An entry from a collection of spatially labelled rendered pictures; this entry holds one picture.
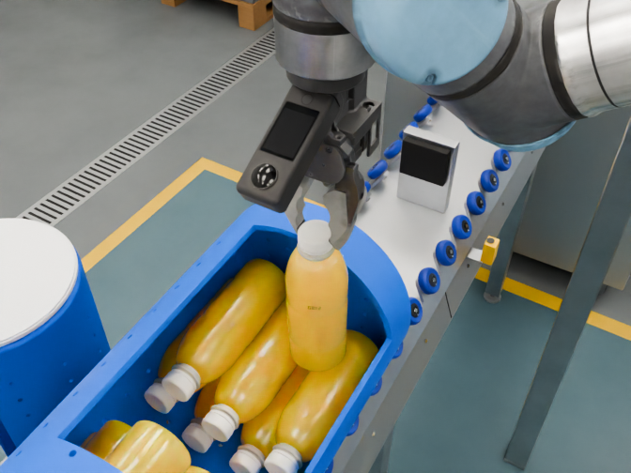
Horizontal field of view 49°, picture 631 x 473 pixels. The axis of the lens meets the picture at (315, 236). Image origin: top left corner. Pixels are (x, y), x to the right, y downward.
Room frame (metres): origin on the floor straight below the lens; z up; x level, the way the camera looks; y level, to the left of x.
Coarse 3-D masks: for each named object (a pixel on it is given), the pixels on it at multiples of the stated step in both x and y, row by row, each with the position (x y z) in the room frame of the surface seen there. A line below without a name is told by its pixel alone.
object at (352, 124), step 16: (304, 80) 0.53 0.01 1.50; (352, 80) 0.53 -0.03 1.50; (336, 96) 0.54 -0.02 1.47; (352, 96) 0.57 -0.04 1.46; (352, 112) 0.57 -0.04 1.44; (368, 112) 0.57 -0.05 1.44; (336, 128) 0.54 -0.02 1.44; (352, 128) 0.54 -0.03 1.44; (368, 128) 0.56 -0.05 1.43; (336, 144) 0.52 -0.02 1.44; (352, 144) 0.53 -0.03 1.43; (368, 144) 0.56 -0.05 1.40; (320, 160) 0.52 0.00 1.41; (336, 160) 0.52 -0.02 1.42; (352, 160) 0.53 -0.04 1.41; (320, 176) 0.52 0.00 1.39; (336, 176) 0.52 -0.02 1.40
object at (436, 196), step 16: (416, 128) 1.05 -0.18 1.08; (416, 144) 1.01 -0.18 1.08; (432, 144) 1.01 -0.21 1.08; (448, 144) 1.00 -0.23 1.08; (400, 160) 1.02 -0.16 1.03; (416, 160) 1.01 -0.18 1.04; (432, 160) 0.99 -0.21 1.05; (448, 160) 0.99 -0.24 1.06; (400, 176) 1.04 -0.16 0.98; (416, 176) 1.01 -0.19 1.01; (432, 176) 0.99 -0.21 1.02; (448, 176) 0.99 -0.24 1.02; (400, 192) 1.04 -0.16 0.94; (416, 192) 1.02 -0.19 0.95; (432, 192) 1.01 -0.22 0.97; (448, 192) 1.00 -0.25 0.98; (432, 208) 1.00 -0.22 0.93
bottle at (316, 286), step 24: (288, 264) 0.54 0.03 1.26; (312, 264) 0.52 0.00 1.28; (336, 264) 0.53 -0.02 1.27; (288, 288) 0.52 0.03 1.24; (312, 288) 0.51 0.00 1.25; (336, 288) 0.51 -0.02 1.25; (288, 312) 0.53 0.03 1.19; (312, 312) 0.50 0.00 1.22; (336, 312) 0.51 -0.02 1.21; (312, 336) 0.51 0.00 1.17; (336, 336) 0.51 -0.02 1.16; (312, 360) 0.51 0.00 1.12; (336, 360) 0.51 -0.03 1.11
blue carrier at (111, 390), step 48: (240, 240) 0.62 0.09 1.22; (288, 240) 0.68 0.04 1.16; (192, 288) 0.54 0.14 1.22; (384, 288) 0.58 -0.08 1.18; (144, 336) 0.47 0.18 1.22; (384, 336) 0.61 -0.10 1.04; (96, 384) 0.41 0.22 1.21; (144, 384) 0.52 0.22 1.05; (48, 432) 0.36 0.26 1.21; (240, 432) 0.51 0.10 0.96; (336, 432) 0.42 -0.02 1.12
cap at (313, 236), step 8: (304, 224) 0.55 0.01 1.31; (312, 224) 0.55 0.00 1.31; (320, 224) 0.55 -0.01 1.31; (304, 232) 0.54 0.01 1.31; (312, 232) 0.54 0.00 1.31; (320, 232) 0.54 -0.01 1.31; (328, 232) 0.54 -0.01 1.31; (304, 240) 0.53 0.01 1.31; (312, 240) 0.52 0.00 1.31; (320, 240) 0.52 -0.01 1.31; (328, 240) 0.53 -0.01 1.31; (304, 248) 0.52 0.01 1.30; (312, 248) 0.52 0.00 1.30; (320, 248) 0.52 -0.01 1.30; (328, 248) 0.52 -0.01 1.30
